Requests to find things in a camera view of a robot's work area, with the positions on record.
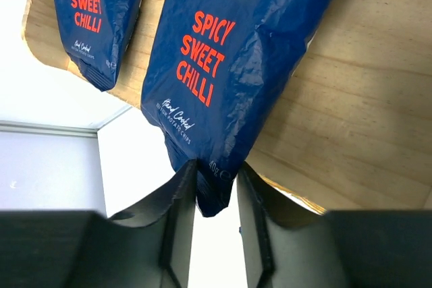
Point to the wooden two-tier shelf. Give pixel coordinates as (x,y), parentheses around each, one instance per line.
(352,128)

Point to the blue spicy chilli bag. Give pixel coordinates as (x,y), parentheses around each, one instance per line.
(95,35)
(216,70)

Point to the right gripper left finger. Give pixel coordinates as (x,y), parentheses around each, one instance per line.
(148,244)

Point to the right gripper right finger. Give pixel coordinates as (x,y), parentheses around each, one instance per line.
(286,245)

